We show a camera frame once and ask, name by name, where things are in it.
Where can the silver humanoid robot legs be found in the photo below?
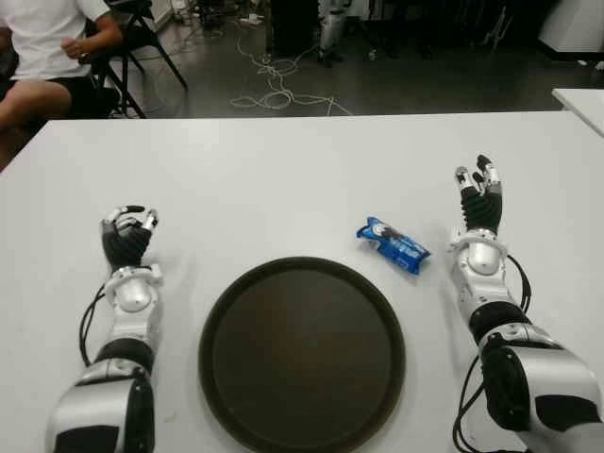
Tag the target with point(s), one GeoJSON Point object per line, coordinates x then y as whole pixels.
{"type": "Point", "coordinates": [330, 28]}

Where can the white cabinet with black base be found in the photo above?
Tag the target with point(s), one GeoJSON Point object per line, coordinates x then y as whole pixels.
{"type": "Point", "coordinates": [573, 23]}

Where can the black folding chair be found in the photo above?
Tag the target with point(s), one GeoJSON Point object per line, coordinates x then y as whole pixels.
{"type": "Point", "coordinates": [137, 42]}

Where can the white side table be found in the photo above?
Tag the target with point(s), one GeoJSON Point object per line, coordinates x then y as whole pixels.
{"type": "Point", "coordinates": [582, 104]}

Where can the folded metal stand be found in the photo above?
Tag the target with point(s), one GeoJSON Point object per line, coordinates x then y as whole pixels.
{"type": "Point", "coordinates": [499, 26]}

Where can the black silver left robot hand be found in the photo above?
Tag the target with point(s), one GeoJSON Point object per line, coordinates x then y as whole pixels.
{"type": "Point", "coordinates": [123, 245]}

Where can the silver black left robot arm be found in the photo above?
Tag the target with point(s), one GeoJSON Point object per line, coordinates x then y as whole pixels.
{"type": "Point", "coordinates": [134, 295]}

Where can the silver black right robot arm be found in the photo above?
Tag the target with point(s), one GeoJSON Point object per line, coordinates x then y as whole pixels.
{"type": "Point", "coordinates": [483, 257]}

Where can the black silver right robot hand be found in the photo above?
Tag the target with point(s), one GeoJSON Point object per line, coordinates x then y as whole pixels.
{"type": "Point", "coordinates": [483, 210]}

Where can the blue Oreo cookie packet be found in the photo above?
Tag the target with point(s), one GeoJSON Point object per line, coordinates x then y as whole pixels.
{"type": "Point", "coordinates": [394, 245]}

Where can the seated person in white shirt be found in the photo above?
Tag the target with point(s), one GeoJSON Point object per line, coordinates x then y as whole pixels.
{"type": "Point", "coordinates": [42, 42]}

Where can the round dark brown tray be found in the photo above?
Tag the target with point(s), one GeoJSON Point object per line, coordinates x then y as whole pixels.
{"type": "Point", "coordinates": [302, 358]}

